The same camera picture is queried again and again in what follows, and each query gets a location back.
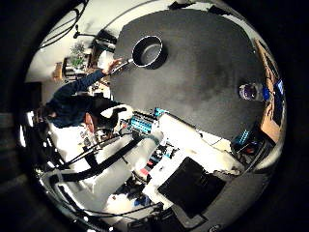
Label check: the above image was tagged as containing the computer monitor blue screen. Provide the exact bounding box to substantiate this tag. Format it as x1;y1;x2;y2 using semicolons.
271;78;286;127

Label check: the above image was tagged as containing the person in dark blue sweater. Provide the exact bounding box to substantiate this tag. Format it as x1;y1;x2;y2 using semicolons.
33;57;129;133

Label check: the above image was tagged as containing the black tripod stand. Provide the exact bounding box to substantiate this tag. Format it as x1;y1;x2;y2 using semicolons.
72;24;118;44

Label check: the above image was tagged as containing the wooden desk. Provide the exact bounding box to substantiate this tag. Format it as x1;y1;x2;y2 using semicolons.
252;38;285;143

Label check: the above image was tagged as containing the black hanging cable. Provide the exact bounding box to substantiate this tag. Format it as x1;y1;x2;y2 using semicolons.
38;0;90;51

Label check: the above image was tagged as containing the black saucepan silver rim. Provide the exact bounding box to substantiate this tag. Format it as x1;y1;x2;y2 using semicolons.
110;34;168;75

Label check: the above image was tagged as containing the green potted plant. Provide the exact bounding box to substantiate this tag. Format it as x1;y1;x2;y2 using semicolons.
69;42;88;67

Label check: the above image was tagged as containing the wooden shelf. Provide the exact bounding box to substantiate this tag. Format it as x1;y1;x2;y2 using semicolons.
52;56;98;81

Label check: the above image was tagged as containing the clear plastic bottle blue cap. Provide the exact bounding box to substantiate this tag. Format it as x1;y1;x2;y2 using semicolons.
239;81;271;103

